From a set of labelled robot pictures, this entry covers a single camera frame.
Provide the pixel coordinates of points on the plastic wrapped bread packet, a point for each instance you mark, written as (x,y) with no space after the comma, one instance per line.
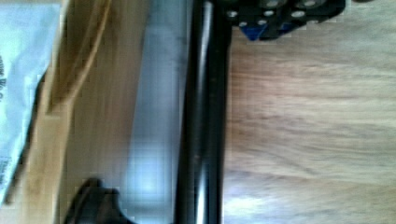
(27,33)

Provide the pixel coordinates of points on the black gripper finger with screws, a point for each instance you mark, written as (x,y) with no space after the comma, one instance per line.
(267,20)

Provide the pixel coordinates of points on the wooden cutting board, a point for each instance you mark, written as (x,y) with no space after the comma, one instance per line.
(311,135)

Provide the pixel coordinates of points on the wooden drawer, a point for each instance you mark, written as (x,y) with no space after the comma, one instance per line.
(78,139)

